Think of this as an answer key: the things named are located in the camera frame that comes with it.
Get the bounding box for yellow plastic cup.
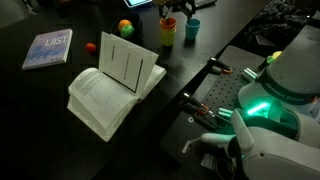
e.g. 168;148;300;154
160;29;176;35

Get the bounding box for black orange clamp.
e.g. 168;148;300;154
207;57;232;75
181;92;218;130

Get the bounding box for smartphone with lit screen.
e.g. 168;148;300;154
124;0;152;8

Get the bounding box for blue plastic cup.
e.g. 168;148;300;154
185;18;201;40

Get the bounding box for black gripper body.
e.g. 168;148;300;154
156;0;195;16

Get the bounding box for small orange ball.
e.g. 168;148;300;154
85;43;97;53

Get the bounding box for lime green plastic cup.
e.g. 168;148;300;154
161;33;175;46

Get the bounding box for open white book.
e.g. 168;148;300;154
68;32;166;141

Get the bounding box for UIST purple book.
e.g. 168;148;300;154
22;29;73;70

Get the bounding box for black fruit bowl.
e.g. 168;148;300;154
111;12;143;43

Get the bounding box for green fruit in bowl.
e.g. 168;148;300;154
120;25;135;38

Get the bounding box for orange plastic cup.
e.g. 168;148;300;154
160;17;177;30

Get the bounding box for orange fruit in bowl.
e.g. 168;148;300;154
118;19;132;31

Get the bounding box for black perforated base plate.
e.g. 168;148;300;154
161;46;267;164

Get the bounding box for white franka robot arm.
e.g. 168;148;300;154
171;25;320;180

